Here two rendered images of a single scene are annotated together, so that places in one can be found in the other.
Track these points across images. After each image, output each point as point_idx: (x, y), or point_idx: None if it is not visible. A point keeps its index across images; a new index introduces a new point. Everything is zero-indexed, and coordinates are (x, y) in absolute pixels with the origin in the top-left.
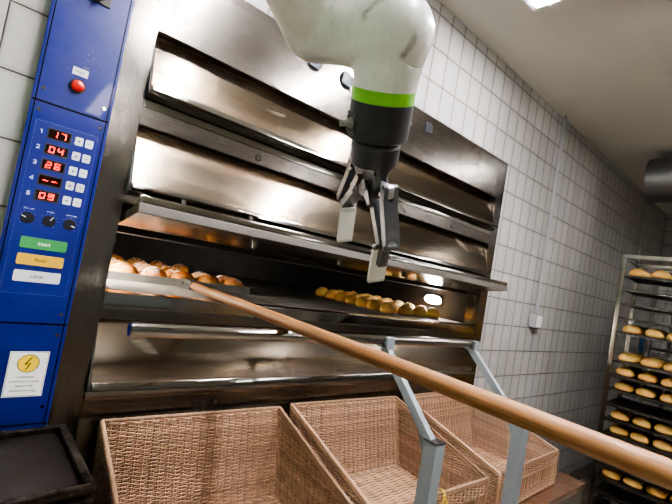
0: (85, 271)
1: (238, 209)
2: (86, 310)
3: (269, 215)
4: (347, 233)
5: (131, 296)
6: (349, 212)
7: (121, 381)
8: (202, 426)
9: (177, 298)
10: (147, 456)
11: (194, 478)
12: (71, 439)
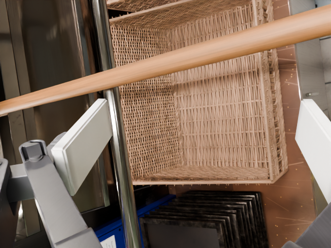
0: None
1: None
2: (47, 240)
3: None
4: (101, 125)
5: (25, 210)
6: (74, 164)
7: (98, 183)
8: (122, 102)
9: (15, 163)
10: (143, 142)
11: (155, 102)
12: (160, 220)
